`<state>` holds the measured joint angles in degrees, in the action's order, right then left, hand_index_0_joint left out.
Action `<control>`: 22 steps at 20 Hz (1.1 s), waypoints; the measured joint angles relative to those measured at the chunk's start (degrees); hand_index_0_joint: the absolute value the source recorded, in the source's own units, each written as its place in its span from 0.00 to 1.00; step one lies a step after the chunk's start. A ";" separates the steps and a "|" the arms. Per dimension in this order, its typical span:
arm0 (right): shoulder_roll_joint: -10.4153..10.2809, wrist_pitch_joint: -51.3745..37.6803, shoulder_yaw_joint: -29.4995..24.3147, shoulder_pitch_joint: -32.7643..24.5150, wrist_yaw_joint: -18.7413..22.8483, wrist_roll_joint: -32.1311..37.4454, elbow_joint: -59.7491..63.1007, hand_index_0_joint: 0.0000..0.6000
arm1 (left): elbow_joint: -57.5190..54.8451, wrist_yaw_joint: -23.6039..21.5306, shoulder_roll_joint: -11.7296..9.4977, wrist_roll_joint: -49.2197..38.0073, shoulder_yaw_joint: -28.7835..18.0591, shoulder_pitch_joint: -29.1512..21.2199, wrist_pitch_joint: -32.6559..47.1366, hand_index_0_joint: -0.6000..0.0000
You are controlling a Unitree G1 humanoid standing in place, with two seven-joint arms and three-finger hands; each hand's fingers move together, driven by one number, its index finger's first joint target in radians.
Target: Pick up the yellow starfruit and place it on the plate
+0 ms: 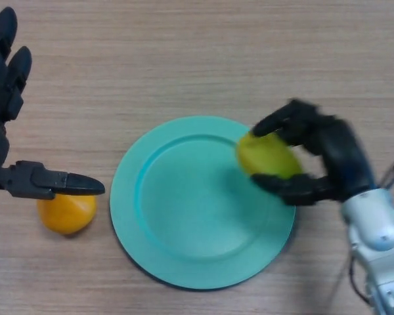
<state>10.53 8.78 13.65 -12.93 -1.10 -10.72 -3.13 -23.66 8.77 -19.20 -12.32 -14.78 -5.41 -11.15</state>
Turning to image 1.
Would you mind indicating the green round plate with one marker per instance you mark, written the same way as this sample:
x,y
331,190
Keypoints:
x,y
197,210

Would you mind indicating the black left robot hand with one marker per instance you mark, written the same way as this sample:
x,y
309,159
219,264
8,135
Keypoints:
x,y
0,131

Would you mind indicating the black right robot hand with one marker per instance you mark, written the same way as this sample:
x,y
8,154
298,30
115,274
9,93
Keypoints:
x,y
338,154

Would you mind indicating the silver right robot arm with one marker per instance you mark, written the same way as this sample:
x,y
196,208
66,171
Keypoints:
x,y
377,236

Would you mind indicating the orange pear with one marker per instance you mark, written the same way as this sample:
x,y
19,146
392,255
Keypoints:
x,y
65,213

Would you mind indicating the yellow starfruit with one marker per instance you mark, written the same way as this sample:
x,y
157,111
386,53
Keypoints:
x,y
269,157

